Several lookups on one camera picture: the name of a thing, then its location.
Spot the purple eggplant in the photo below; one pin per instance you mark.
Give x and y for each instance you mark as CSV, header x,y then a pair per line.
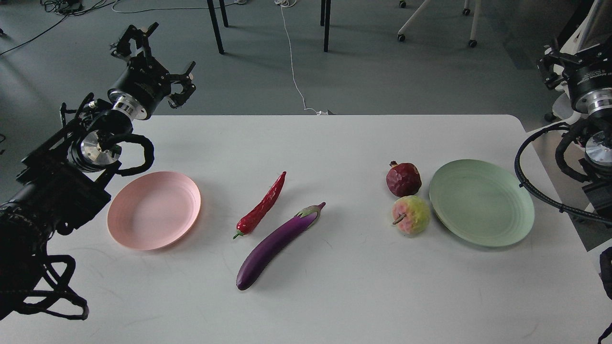
x,y
263,254

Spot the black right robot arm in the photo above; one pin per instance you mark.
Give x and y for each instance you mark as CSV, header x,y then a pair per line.
x,y
584,151

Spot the yellow pink custard apple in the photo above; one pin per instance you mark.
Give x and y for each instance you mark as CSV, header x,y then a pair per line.
x,y
410,215

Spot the red chili pepper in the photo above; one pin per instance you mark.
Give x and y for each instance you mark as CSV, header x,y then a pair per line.
x,y
250,221

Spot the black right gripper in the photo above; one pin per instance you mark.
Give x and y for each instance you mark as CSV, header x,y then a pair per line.
x,y
589,86

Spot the black table leg left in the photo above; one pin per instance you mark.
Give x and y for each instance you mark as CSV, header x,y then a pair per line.
x,y
215,22

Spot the dark red pomegranate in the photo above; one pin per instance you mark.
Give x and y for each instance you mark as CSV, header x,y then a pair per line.
x,y
403,179

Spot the green plate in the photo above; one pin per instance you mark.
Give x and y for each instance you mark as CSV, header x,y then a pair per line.
x,y
481,203

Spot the white office chair base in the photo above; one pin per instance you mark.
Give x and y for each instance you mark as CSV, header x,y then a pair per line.
x,y
471,8

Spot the black table leg right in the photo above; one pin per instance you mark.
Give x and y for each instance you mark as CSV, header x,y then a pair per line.
x,y
325,13

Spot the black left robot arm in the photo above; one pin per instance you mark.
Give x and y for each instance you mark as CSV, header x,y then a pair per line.
x,y
64,180

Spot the pink plate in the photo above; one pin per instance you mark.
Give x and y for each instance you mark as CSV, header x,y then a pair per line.
x,y
154,211

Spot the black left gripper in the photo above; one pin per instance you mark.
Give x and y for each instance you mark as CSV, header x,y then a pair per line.
x,y
144,79

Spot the black table leg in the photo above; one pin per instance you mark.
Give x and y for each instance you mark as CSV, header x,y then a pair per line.
x,y
215,22
325,13

